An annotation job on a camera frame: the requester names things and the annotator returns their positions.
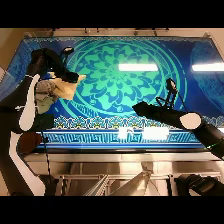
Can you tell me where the pale grey garment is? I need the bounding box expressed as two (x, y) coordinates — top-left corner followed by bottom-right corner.
(34, 79), (60, 115)

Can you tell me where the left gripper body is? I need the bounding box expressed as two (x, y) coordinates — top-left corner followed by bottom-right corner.
(56, 64), (81, 84)

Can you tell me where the black cable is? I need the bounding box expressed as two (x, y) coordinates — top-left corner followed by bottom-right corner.
(39, 130), (54, 179)

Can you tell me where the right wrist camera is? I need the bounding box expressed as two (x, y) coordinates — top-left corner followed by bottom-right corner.
(155, 78), (179, 110)

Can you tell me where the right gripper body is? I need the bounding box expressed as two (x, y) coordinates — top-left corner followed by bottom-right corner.
(132, 101), (168, 126)

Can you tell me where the brown garment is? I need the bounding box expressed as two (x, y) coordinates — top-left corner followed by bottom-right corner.
(18, 131), (44, 155)

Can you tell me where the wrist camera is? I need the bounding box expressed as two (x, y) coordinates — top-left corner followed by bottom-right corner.
(60, 45), (76, 64)
(155, 78), (179, 110)

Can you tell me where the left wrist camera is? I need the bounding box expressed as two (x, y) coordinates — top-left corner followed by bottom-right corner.
(60, 45), (76, 64)

